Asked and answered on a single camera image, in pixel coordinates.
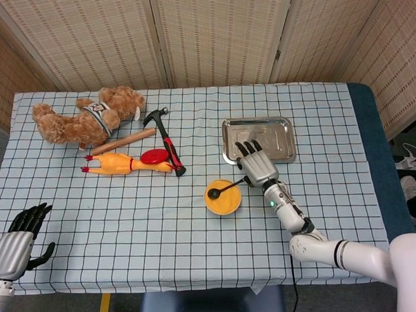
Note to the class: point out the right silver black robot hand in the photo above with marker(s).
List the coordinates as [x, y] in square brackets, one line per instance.
[260, 167]

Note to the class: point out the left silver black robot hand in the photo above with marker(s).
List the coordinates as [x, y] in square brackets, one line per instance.
[12, 251]

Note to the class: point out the black spoon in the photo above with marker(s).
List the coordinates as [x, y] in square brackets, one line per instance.
[214, 194]

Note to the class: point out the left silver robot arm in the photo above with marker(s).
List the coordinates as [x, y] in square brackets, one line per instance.
[1, 296]

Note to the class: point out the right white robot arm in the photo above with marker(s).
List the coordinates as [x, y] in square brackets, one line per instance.
[319, 244]

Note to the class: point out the stainless steel tray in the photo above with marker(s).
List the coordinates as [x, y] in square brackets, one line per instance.
[281, 132]

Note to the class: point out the yellow bowl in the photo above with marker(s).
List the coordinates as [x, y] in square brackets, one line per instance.
[224, 214]

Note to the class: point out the black red claw hammer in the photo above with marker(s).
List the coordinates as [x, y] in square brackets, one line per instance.
[169, 149]

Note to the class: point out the red disc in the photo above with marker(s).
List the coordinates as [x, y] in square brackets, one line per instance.
[154, 156]

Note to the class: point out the blue padded table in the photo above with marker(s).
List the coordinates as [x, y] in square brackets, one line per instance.
[377, 155]

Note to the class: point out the blue checked tablecloth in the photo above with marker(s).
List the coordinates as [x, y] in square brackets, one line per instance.
[128, 218]

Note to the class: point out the yellow rubber chicken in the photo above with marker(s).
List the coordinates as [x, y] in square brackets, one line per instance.
[111, 164]

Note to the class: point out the wooden rolling pin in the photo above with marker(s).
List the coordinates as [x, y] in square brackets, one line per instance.
[124, 141]

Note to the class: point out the brown teddy bear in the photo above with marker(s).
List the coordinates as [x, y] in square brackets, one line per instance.
[75, 125]

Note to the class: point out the beige woven folding screen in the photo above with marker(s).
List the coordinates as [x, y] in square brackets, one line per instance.
[206, 35]

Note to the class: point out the blue padded chair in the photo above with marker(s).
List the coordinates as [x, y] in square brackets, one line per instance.
[207, 306]

